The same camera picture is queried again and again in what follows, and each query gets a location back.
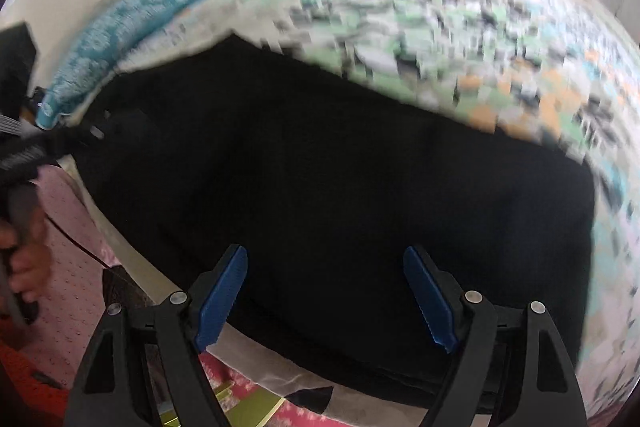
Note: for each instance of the light green flat object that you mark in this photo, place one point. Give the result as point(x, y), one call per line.
point(250, 412)

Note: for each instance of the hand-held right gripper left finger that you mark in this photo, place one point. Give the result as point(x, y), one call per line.
point(220, 302)

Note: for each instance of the person's left hand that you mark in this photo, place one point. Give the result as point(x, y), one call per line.
point(32, 267)

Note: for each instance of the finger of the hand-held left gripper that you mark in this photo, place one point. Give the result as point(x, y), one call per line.
point(120, 127)

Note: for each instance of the black pants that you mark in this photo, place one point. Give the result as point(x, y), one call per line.
point(325, 182)

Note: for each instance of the red patterned rug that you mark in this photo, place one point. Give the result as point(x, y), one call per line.
point(215, 364)

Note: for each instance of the blue patterned pillow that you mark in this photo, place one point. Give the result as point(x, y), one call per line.
point(125, 22)

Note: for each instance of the floral bed sheet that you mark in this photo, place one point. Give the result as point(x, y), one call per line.
point(450, 22)

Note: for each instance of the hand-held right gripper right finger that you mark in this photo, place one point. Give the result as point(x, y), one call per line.
point(432, 302)

